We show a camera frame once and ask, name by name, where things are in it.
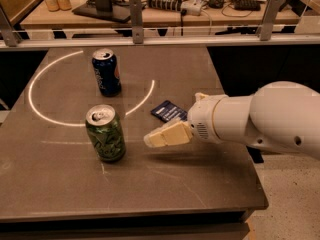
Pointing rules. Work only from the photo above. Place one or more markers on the black power strip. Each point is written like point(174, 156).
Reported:
point(171, 5)

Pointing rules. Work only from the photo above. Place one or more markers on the black monitor stand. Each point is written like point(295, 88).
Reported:
point(104, 10)

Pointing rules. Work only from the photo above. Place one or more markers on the blue rxbar wrapper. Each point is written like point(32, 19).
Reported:
point(167, 111)

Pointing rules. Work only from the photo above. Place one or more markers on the green soda can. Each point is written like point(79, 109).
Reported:
point(105, 132)

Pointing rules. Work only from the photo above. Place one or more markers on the metal railing bar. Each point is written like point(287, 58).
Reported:
point(278, 30)

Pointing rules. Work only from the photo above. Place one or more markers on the blue soda can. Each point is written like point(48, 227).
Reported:
point(105, 67)

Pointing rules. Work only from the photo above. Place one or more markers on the white power adapter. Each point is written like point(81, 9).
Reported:
point(192, 7)

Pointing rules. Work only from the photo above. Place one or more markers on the wooden background desk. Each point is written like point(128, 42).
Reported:
point(41, 18)

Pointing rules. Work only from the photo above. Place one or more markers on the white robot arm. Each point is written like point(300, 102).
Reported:
point(280, 117)

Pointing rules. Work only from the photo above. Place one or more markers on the black device on desk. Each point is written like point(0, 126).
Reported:
point(249, 5)

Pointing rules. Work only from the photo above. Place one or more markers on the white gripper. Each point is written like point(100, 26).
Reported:
point(200, 119)

